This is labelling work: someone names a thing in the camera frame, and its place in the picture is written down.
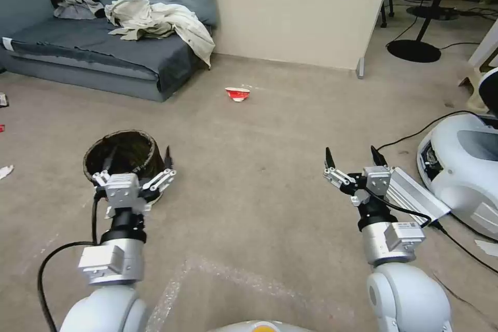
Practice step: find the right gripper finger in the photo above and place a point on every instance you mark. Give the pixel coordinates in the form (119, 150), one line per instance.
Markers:
(379, 159)
(338, 177)

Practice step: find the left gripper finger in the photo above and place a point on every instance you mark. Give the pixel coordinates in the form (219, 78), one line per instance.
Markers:
(161, 180)
(100, 178)

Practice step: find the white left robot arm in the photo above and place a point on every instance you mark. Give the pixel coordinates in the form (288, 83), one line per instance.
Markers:
(113, 308)

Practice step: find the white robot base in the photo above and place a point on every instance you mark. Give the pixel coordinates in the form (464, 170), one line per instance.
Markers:
(467, 176)

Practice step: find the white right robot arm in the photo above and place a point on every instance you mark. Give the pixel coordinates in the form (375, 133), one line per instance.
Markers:
(408, 297)

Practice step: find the dark round trash can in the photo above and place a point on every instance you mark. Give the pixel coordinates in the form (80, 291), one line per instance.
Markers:
(128, 145)

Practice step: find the grey partition foot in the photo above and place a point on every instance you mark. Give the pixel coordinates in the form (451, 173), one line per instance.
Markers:
(361, 68)

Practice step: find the crumpled white paper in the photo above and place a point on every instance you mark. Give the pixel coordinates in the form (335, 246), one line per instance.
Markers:
(6, 171)

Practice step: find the black round base stand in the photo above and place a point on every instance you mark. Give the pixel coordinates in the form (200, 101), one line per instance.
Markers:
(433, 12)
(412, 51)

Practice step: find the crushed red paper cup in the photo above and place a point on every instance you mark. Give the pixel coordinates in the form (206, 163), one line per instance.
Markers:
(237, 94)

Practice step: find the white paper strip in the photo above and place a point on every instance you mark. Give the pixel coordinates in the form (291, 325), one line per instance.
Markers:
(486, 247)

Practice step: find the grey blue sofa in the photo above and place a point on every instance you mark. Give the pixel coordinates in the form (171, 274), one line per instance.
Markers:
(78, 48)

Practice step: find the white robot front shell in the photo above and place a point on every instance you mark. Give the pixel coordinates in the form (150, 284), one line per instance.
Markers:
(258, 326)

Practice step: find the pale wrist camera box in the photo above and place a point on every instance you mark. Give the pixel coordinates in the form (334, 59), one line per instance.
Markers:
(376, 182)
(122, 190)

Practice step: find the silver aluminium rail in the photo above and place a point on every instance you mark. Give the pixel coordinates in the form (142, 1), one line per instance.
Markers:
(412, 192)

